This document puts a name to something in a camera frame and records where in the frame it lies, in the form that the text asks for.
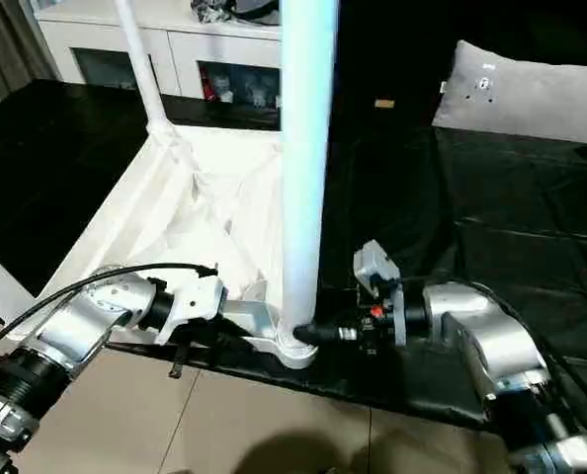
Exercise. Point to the white plastic table top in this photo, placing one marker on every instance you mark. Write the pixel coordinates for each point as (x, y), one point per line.
(125, 222)

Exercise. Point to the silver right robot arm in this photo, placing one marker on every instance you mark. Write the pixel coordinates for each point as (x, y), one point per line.
(496, 336)

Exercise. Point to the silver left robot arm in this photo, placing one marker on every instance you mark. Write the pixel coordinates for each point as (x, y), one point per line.
(86, 316)

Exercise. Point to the black work mat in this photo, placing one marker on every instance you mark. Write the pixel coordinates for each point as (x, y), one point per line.
(521, 197)

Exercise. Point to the grey printed pillow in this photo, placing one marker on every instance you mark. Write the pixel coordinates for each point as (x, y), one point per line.
(521, 94)

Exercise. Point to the black sofa with gold label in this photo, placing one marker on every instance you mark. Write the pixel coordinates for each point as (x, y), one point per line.
(397, 49)

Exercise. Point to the black plastic packet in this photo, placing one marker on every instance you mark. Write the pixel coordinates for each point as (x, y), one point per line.
(212, 11)

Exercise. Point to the white cabinet with glass doors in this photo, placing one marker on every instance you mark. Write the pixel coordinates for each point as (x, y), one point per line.
(101, 34)

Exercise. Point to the grey window curtain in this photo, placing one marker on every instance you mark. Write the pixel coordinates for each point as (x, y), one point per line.
(7, 49)

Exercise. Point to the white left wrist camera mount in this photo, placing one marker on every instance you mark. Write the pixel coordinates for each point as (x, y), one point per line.
(194, 298)

